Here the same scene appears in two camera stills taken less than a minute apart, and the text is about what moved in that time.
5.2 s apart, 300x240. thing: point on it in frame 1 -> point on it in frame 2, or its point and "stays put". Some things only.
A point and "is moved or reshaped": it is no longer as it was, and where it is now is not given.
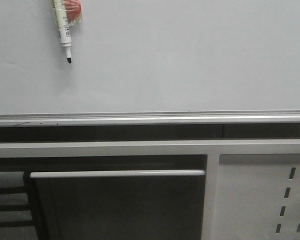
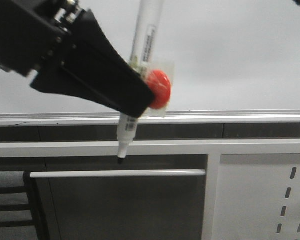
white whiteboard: (151, 62) stays put
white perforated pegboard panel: (263, 197) stays put
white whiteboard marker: (64, 29) is moved or reshaped
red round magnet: (74, 9) is moved or reshaped
